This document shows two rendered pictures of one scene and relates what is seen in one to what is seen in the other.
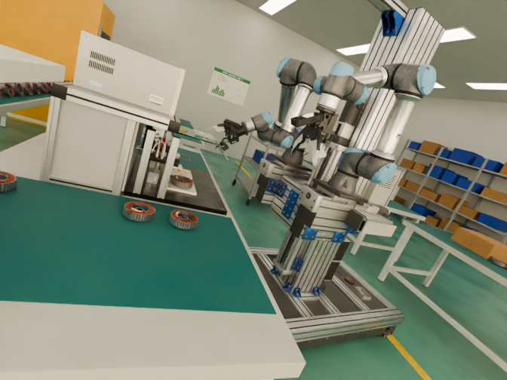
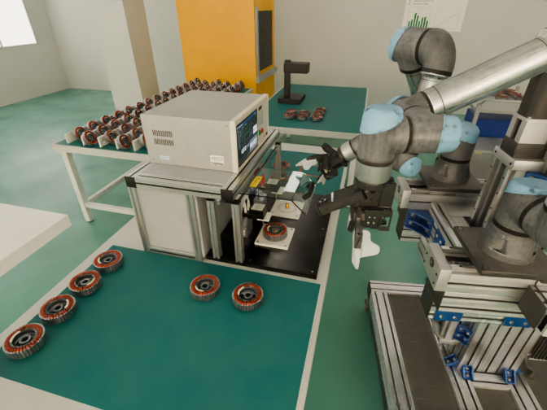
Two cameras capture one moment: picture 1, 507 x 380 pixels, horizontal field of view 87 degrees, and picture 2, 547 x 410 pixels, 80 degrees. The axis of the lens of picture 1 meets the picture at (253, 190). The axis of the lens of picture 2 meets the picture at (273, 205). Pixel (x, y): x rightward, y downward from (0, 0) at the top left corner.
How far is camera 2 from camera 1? 69 cm
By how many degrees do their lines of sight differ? 39
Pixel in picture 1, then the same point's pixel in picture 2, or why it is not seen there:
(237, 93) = (449, 15)
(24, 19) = (196, 32)
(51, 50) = (220, 53)
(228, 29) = not seen: outside the picture
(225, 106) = not seen: hidden behind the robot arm
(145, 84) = (202, 146)
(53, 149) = (143, 227)
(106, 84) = (172, 155)
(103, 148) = (177, 221)
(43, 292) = (87, 392)
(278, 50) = not seen: outside the picture
